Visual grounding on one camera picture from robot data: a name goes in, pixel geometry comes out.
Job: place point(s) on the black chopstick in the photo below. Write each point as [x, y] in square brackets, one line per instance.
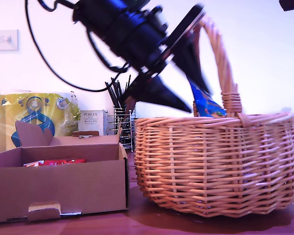
[129, 82]
[109, 91]
[115, 89]

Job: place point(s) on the yellow kitchen towel pack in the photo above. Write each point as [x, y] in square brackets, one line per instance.
[5, 117]

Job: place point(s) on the white paper slip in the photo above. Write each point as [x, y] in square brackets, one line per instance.
[71, 214]

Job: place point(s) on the white Porlex carton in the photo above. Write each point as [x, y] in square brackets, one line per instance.
[91, 122]

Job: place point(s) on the blue Terry's mini eggs bag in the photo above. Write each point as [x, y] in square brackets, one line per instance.
[205, 107]

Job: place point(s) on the red mini eggs bag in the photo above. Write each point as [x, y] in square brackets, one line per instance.
[63, 161]

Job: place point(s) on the white pack with red print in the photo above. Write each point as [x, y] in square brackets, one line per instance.
[33, 164]

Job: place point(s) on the white wall light switch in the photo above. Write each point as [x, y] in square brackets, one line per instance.
[3, 40]

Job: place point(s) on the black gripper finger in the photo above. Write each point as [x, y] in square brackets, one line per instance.
[191, 56]
[159, 93]

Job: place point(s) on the brown cardboard box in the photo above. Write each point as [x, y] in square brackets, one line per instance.
[63, 186]

